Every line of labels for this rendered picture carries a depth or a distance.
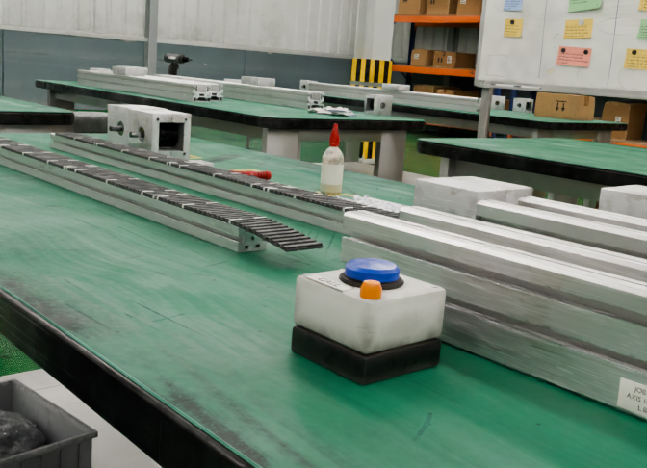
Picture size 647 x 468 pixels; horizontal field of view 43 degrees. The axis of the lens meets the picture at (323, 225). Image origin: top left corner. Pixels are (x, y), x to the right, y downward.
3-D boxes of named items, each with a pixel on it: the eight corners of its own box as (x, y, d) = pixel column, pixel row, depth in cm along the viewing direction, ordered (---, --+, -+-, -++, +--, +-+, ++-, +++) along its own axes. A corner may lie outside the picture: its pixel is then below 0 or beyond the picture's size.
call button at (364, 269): (332, 285, 60) (334, 259, 60) (371, 279, 63) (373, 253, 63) (370, 299, 57) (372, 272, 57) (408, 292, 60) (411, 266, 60)
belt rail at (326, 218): (49, 146, 175) (49, 133, 174) (67, 146, 177) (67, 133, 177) (360, 239, 104) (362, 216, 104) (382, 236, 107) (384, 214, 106)
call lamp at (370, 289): (354, 295, 56) (356, 278, 56) (371, 292, 57) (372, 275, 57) (370, 300, 55) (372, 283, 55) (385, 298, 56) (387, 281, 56)
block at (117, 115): (96, 147, 180) (97, 103, 179) (142, 146, 188) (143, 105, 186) (119, 153, 173) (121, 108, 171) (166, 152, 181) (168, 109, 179)
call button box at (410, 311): (289, 351, 62) (295, 270, 60) (380, 331, 68) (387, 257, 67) (362, 387, 56) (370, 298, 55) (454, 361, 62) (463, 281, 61)
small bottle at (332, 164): (340, 195, 138) (346, 125, 136) (318, 194, 139) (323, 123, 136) (342, 192, 142) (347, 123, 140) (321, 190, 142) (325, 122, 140)
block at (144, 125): (116, 154, 171) (117, 108, 169) (165, 153, 178) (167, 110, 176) (140, 161, 163) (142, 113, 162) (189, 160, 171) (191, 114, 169)
